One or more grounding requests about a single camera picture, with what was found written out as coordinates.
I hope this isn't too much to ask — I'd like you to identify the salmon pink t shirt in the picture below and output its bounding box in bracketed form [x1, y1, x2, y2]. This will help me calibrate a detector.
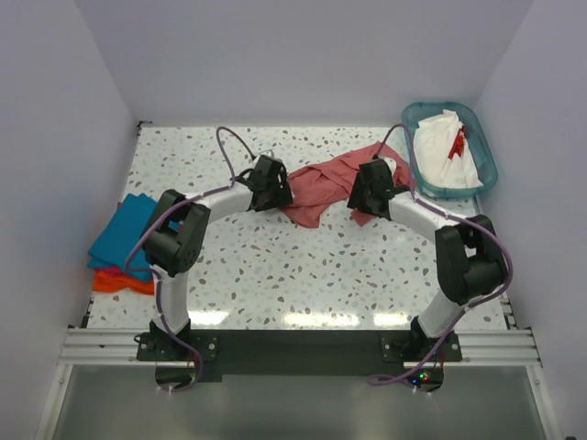
[282, 142, 409, 228]

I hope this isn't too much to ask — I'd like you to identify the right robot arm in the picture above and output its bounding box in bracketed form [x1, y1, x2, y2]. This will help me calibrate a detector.
[348, 157, 511, 360]

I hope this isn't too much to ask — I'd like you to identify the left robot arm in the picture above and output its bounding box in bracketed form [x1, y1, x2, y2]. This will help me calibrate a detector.
[141, 155, 293, 359]

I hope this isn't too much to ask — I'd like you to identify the white t shirt in bin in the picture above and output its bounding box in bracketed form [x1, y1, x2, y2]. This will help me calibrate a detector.
[414, 109, 483, 190]

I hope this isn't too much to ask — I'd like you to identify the teal plastic bin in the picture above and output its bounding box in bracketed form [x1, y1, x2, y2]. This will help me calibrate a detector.
[402, 101, 498, 199]

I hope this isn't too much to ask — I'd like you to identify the folded teal t shirt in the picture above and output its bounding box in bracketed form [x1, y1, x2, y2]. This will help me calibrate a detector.
[87, 193, 157, 281]

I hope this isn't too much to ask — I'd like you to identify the folded orange t shirt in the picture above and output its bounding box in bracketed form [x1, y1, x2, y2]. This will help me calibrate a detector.
[93, 269, 155, 296]

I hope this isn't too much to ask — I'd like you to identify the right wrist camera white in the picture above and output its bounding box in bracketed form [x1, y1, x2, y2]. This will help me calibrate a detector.
[380, 156, 397, 175]

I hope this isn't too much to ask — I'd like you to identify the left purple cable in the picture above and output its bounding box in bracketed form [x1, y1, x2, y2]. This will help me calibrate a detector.
[124, 126, 258, 395]

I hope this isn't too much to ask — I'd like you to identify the purple cable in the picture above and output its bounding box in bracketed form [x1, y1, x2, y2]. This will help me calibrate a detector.
[366, 122, 514, 386]
[124, 126, 258, 395]

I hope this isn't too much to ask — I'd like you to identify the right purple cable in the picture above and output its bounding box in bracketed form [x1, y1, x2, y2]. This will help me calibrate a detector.
[366, 122, 514, 386]

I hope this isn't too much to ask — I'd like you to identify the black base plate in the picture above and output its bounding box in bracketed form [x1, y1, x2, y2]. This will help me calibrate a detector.
[134, 326, 462, 391]

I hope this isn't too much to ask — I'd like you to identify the aluminium rail frame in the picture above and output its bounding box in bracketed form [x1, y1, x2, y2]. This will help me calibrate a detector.
[35, 294, 560, 439]

